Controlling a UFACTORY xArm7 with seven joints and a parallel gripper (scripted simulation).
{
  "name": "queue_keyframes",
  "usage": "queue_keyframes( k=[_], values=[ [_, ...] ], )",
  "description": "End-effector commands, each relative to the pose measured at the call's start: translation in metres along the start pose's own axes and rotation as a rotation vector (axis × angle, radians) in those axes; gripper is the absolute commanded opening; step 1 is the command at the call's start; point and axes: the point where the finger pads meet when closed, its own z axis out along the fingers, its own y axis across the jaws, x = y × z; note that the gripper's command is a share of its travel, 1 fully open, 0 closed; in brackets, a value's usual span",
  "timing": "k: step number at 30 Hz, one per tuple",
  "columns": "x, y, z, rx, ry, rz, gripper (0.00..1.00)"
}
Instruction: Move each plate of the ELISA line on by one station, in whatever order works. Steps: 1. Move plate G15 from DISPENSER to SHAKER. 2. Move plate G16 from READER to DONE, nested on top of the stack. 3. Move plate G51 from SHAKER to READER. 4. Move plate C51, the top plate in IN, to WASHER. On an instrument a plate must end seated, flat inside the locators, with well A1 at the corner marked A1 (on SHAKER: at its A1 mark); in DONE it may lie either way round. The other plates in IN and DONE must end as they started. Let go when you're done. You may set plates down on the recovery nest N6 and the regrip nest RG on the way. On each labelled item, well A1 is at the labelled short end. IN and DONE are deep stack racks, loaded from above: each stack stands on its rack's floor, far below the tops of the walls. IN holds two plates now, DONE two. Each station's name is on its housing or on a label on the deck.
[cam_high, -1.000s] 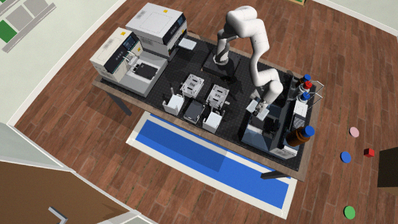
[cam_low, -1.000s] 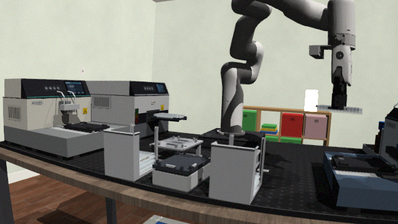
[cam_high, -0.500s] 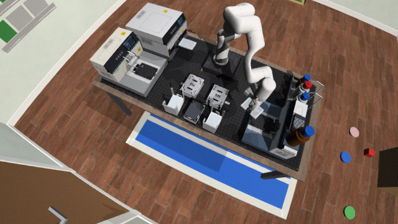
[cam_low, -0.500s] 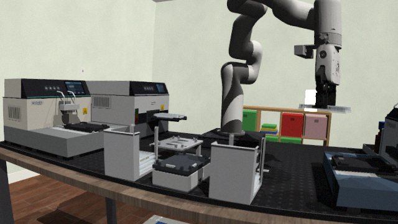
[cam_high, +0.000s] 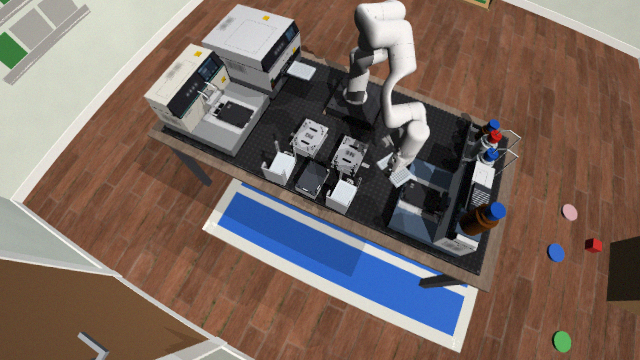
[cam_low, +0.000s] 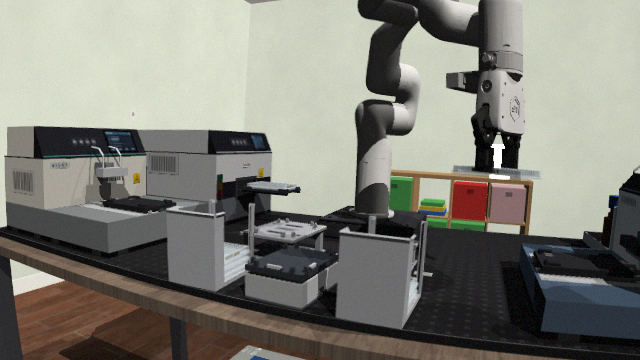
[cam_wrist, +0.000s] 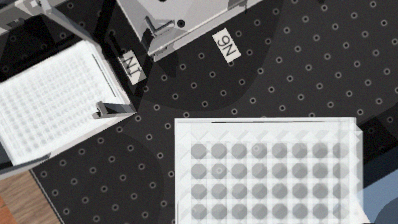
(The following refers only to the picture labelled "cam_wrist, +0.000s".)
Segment white rectangular plate nest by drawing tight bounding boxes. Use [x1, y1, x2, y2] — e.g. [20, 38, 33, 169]
[117, 0, 262, 62]

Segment white label with printed n6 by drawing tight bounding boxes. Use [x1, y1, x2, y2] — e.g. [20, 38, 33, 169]
[212, 28, 241, 63]

